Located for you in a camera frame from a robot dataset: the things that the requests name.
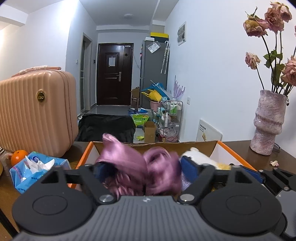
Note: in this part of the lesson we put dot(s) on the red cardboard box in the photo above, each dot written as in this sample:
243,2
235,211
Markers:
138,148

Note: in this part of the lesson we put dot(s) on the open brown cardboard box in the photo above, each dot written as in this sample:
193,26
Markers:
135,98

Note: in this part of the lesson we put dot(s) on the white door notice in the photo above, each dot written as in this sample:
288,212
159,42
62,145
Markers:
112,61

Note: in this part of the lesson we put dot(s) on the pink ribbed suitcase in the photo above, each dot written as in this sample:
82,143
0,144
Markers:
34,115

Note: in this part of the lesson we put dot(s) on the black padded chair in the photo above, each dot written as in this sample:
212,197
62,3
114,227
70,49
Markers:
104,127

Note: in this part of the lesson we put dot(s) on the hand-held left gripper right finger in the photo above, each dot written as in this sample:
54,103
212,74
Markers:
188,166

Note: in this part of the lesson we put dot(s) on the blue tissue pack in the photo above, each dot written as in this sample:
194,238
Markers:
25,176

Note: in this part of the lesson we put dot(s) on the purple satin bonnet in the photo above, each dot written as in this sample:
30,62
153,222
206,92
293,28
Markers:
129,162

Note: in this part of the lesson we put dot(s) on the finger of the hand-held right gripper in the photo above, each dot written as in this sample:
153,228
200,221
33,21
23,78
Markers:
277,178
253,173

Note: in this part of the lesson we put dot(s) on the grey refrigerator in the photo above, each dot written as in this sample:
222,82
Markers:
150,76

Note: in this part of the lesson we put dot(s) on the plastic document bag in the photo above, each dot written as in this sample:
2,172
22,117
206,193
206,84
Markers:
153,47

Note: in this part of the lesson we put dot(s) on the folded clear umbrella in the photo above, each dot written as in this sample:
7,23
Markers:
165,58

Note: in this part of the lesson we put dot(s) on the fallen rose petal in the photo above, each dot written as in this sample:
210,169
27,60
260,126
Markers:
274,163

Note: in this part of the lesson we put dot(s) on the purple feather wall decoration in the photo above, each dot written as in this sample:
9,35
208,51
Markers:
178,89

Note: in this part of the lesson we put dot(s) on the grey side door frame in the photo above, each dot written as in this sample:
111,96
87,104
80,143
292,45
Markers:
86,74

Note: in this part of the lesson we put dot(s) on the round ceiling lamp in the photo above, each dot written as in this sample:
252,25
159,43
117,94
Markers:
128,16

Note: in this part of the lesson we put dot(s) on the dried pink roses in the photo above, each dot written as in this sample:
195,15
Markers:
275,18

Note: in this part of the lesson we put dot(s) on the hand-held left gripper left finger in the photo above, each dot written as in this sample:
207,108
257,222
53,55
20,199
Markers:
105,171

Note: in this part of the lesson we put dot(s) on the pink textured vase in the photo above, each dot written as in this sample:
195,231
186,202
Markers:
268,120

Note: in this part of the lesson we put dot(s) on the orange fruit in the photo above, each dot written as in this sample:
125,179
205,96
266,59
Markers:
18,157

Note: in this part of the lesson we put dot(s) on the white alpaca plush toy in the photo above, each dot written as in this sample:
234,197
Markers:
198,156

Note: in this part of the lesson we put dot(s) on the pink bucket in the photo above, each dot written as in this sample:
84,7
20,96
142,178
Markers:
155,105

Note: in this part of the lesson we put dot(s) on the pile of blue bags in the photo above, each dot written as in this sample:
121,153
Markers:
159,87

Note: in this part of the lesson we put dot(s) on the yellow and black box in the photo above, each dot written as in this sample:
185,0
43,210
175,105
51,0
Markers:
159,35

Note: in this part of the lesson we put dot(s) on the white leaning board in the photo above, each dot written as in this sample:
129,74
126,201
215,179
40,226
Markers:
209,132

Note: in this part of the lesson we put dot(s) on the green and yellow bag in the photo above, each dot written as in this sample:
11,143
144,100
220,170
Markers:
140,120

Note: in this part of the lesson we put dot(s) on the dark brown entrance door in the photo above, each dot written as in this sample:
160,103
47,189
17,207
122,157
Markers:
115,88

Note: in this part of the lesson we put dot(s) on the white wall panel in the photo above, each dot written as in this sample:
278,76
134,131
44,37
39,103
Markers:
181,33

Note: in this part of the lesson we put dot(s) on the small brown cardboard box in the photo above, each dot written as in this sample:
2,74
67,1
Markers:
149,133

